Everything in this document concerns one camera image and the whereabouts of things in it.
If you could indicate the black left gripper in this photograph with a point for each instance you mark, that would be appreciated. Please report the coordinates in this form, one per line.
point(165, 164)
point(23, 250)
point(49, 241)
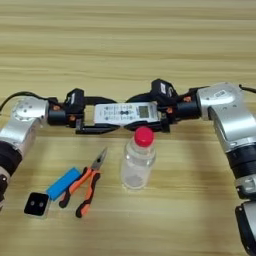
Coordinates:
point(58, 115)

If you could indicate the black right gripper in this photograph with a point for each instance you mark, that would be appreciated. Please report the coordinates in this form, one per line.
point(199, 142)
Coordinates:
point(186, 108)

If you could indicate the white remote control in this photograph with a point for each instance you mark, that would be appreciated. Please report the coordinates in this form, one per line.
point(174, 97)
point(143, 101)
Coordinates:
point(123, 113)

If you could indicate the clear bottle with red cap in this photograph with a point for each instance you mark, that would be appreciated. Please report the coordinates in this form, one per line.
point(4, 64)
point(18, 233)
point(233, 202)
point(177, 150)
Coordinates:
point(138, 163)

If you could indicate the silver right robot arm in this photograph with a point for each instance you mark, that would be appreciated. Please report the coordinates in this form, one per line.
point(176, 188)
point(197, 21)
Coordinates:
point(230, 113)

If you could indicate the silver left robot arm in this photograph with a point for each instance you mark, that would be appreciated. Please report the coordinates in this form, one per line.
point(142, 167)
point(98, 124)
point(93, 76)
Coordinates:
point(20, 126)

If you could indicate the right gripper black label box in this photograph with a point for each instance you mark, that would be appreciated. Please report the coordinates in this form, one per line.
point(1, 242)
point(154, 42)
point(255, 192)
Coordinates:
point(163, 90)

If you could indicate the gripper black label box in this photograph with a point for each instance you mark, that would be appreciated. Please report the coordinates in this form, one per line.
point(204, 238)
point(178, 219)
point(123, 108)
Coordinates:
point(163, 90)
point(75, 100)

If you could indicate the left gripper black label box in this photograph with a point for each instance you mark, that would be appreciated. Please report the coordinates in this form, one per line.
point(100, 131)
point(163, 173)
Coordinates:
point(75, 100)

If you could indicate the orange black needle-nose pliers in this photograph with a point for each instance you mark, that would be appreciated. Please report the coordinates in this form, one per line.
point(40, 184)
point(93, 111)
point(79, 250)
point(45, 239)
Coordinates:
point(89, 185)

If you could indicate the blue rectangular block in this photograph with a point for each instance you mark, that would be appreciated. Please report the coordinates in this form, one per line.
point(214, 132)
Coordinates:
point(62, 184)

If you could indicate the small black square box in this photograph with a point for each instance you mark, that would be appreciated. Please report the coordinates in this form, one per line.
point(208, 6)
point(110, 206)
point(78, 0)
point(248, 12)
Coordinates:
point(36, 204)

